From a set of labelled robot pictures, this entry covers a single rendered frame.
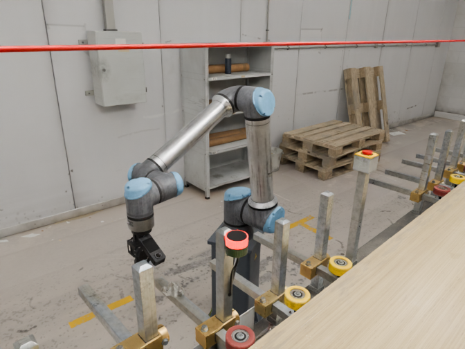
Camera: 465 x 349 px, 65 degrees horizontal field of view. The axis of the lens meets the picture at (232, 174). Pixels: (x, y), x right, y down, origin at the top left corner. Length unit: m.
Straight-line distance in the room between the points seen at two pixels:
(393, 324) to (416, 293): 0.19
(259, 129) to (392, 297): 0.83
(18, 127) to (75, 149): 0.49
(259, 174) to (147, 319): 0.97
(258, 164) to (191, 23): 2.50
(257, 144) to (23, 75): 2.23
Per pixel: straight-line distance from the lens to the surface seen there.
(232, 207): 1.92
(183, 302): 1.24
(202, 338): 1.14
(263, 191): 1.76
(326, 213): 1.37
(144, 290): 0.89
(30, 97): 3.41
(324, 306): 1.20
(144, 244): 1.30
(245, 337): 1.07
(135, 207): 1.24
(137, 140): 3.78
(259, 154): 1.66
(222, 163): 4.43
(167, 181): 1.29
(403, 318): 1.23
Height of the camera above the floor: 1.67
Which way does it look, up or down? 22 degrees down
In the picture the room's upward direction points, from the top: 1 degrees clockwise
